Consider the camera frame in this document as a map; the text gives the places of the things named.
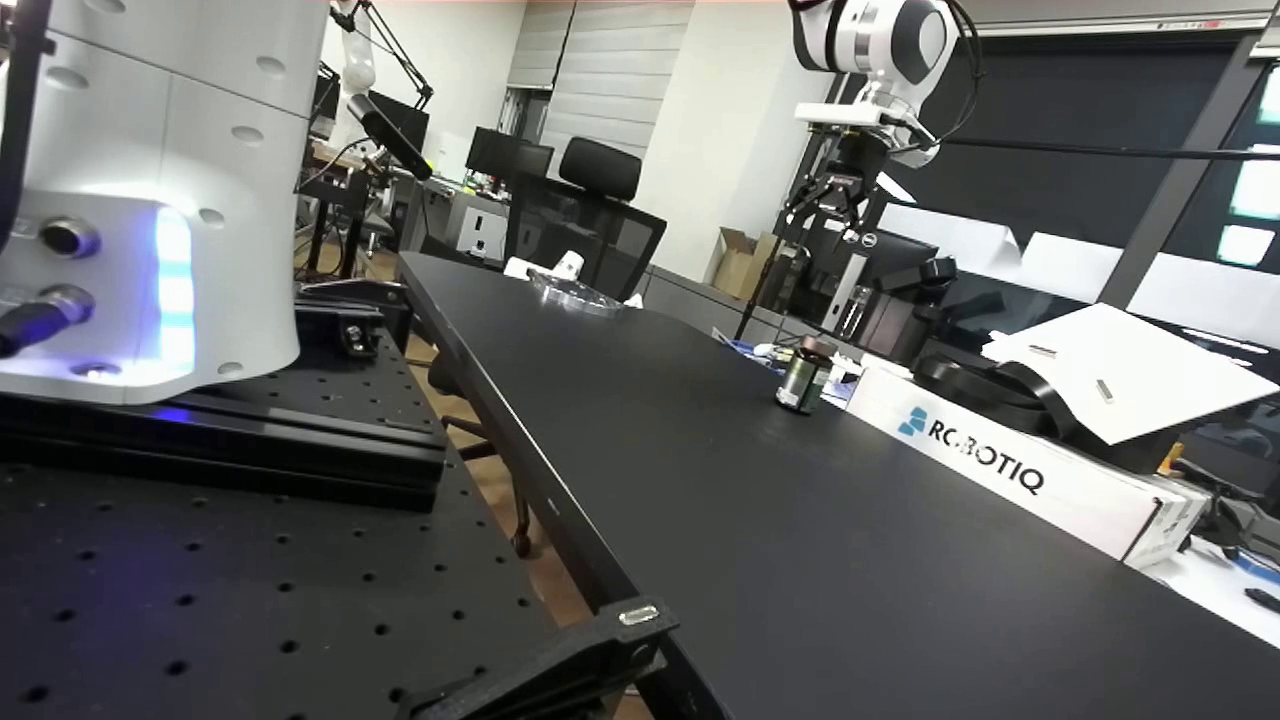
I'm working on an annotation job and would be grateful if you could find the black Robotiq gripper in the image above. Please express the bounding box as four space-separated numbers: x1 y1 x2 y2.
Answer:
781 124 900 250

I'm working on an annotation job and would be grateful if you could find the brown cardboard box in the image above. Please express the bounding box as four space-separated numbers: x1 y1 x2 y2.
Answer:
705 223 781 303

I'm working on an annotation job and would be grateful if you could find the black office chair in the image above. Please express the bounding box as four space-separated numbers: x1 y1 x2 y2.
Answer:
509 131 671 303

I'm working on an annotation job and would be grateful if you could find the black bag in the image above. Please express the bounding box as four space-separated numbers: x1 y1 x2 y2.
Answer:
911 334 1110 447

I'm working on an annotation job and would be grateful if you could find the grey window blind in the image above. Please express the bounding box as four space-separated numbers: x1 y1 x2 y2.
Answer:
534 0 699 167

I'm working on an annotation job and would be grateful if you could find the white Robotiq cardboard box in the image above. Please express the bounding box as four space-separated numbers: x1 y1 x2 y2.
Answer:
844 363 1206 564

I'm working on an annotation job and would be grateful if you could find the black computer monitor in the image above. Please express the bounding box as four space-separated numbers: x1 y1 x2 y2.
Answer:
462 124 559 190

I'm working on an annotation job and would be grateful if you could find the white cardboard sheet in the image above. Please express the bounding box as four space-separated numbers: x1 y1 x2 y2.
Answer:
980 301 1280 447

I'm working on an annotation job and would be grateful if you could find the small black device box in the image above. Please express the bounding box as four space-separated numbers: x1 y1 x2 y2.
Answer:
292 290 393 363

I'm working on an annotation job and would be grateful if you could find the black table clamp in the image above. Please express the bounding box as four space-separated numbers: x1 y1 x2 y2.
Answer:
397 600 689 720

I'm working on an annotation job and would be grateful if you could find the black perforated breadboard plate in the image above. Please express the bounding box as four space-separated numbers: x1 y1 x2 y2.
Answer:
0 329 633 720

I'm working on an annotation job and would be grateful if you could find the black diagonal frame pole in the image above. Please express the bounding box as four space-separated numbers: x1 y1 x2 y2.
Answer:
1097 19 1275 310

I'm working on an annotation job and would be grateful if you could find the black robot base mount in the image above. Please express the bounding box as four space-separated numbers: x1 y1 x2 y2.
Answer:
0 378 450 517

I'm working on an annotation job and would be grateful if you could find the black cable plug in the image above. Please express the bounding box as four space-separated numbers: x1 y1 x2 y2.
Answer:
0 282 101 363

